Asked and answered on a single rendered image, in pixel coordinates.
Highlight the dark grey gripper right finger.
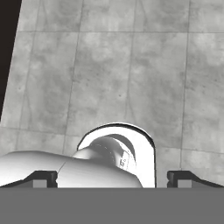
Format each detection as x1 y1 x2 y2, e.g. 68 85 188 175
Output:
166 170 224 188

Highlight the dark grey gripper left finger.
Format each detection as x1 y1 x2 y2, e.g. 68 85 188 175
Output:
0 170 59 188

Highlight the white rounded object black rim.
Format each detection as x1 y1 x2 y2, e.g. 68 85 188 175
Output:
0 122 157 188

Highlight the black kitchen fitting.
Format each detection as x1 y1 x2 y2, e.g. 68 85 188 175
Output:
0 0 23 121

